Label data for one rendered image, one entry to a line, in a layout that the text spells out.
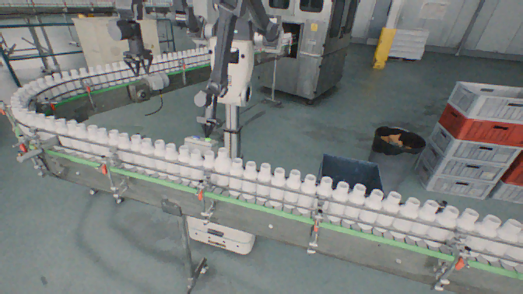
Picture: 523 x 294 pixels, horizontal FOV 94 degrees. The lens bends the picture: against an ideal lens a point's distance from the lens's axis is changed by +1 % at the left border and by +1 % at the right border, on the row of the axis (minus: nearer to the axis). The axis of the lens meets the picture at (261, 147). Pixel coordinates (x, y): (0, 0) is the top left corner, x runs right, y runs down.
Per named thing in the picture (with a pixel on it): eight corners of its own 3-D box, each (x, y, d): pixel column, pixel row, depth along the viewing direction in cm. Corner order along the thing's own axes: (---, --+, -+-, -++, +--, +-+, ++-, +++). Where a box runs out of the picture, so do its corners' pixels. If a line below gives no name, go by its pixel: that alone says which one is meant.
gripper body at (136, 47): (122, 57, 98) (118, 37, 94) (139, 52, 107) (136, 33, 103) (136, 59, 97) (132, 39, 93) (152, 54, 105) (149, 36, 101)
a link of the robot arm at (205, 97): (229, 88, 111) (214, 78, 112) (217, 85, 100) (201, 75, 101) (218, 110, 114) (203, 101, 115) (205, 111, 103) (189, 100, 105)
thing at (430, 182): (424, 190, 268) (433, 175, 256) (412, 169, 302) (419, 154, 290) (485, 201, 260) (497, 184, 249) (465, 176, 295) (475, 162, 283)
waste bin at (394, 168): (358, 194, 255) (377, 143, 221) (356, 169, 292) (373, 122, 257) (405, 205, 246) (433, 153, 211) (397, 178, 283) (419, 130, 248)
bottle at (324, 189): (324, 206, 100) (334, 175, 92) (327, 218, 95) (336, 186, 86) (310, 204, 101) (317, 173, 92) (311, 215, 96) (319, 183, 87)
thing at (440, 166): (433, 175, 256) (444, 158, 244) (419, 154, 290) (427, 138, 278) (496, 184, 249) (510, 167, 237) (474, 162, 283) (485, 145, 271)
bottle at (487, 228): (457, 239, 90) (482, 208, 81) (477, 249, 87) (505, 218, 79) (456, 251, 86) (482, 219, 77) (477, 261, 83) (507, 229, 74)
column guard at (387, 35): (370, 68, 735) (383, 27, 676) (370, 64, 767) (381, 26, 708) (384, 69, 727) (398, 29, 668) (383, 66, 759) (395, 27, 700)
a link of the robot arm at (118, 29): (142, 3, 92) (121, 1, 94) (118, 4, 82) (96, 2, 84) (148, 37, 98) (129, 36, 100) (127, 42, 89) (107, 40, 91)
